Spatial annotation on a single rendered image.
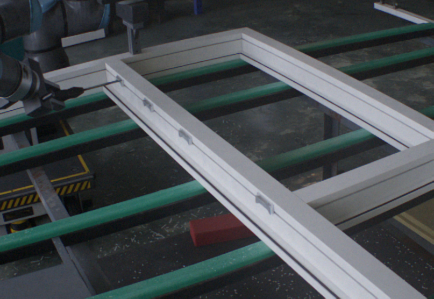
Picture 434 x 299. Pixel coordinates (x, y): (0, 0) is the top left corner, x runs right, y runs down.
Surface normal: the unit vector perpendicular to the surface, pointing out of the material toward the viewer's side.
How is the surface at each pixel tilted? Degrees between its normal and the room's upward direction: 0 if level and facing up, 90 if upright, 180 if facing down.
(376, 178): 90
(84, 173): 0
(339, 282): 90
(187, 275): 0
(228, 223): 0
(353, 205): 90
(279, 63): 90
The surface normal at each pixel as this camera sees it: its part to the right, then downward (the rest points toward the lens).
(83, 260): -0.06, -0.89
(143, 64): 0.46, 0.38
